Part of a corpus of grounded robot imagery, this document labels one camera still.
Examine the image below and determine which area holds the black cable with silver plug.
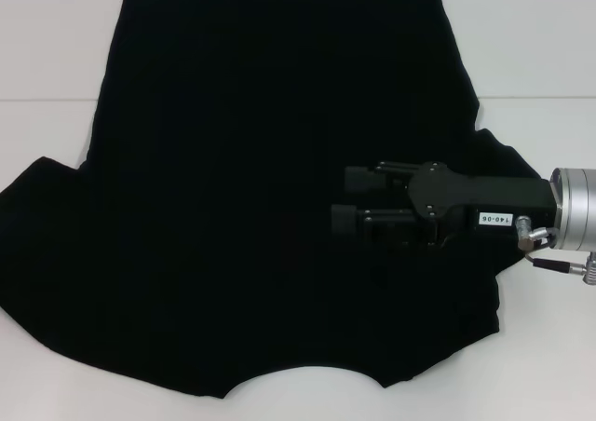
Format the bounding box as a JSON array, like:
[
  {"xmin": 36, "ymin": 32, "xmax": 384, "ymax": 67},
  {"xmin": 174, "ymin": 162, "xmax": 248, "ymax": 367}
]
[{"xmin": 514, "ymin": 213, "xmax": 590, "ymax": 272}]

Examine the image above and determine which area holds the black shirt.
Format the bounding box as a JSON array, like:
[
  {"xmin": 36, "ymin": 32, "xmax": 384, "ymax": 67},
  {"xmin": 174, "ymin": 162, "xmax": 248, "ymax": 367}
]
[{"xmin": 0, "ymin": 0, "xmax": 545, "ymax": 389}]

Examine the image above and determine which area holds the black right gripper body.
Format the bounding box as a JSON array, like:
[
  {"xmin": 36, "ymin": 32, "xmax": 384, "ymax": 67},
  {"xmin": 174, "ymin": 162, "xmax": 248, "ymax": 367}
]
[{"xmin": 407, "ymin": 160, "xmax": 562, "ymax": 251}]

